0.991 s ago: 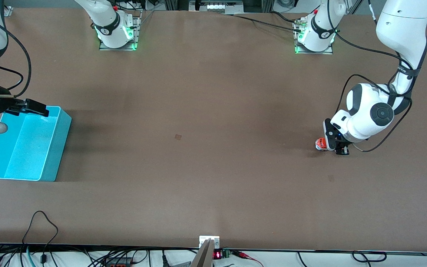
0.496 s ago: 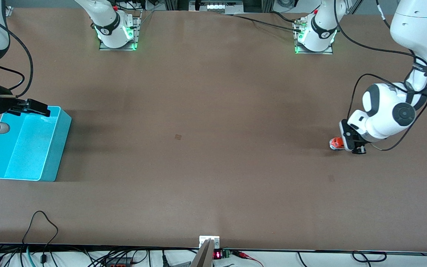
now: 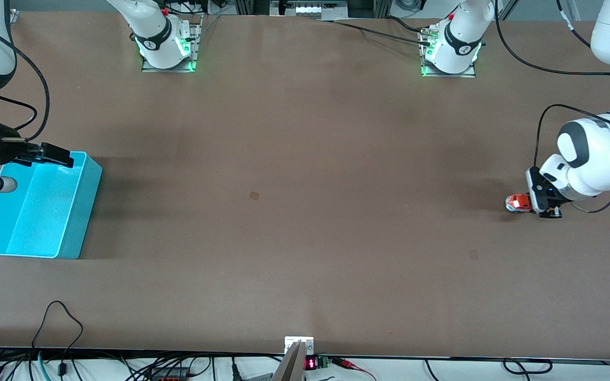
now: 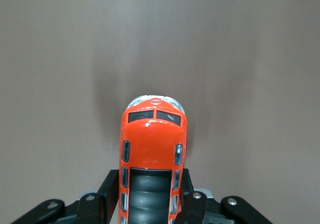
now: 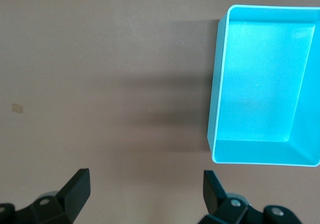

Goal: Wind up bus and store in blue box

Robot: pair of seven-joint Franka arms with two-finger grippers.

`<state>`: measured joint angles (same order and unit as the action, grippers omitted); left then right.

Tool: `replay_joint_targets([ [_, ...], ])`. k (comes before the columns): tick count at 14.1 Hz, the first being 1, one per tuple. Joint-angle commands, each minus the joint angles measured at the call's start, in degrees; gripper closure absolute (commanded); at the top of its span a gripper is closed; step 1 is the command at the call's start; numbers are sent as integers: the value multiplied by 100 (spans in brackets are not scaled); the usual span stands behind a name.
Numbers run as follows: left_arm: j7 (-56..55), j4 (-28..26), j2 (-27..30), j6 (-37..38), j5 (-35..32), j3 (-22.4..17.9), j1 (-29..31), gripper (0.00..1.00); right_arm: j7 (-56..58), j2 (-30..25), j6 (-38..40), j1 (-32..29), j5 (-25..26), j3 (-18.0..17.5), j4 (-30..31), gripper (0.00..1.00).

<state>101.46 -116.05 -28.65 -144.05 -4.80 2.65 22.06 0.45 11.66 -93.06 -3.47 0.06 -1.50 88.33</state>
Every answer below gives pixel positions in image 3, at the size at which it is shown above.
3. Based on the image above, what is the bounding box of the orange toy bus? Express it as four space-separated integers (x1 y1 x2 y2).
505 194 534 214

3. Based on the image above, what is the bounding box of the blue plastic box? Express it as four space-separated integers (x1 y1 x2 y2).
0 151 103 260

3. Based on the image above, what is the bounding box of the orange plug device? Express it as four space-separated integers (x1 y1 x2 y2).
149 367 192 381

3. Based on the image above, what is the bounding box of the red and black lead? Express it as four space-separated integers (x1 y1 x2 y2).
331 357 379 381

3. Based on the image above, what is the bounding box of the white power strip unit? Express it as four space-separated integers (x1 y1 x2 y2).
270 0 349 22

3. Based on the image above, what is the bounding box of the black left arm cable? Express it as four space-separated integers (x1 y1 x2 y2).
495 0 610 214

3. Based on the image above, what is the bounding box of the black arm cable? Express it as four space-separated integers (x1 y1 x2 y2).
495 0 610 214
0 19 51 142

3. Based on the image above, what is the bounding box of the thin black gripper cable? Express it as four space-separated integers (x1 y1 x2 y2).
0 93 38 132

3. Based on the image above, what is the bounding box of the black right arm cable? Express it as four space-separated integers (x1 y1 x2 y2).
0 19 51 142

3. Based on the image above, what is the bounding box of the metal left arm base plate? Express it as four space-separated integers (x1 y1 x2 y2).
419 26 477 79

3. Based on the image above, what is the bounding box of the black looped cable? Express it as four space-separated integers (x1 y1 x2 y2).
31 301 84 376

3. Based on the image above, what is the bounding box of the black coiled cable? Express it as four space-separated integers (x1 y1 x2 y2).
502 358 553 375

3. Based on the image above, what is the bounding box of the black cable with white label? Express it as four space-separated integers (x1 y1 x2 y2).
555 0 593 49

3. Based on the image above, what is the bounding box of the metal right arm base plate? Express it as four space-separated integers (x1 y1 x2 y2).
141 15 203 73

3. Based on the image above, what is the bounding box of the short black table cable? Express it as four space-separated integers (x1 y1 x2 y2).
384 16 433 35

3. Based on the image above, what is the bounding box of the long black table cable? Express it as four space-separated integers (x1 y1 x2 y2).
313 19 435 47

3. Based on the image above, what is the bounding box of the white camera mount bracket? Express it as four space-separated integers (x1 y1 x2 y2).
284 336 315 355

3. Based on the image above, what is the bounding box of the grey camera mount bar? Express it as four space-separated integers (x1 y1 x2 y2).
272 340 307 381

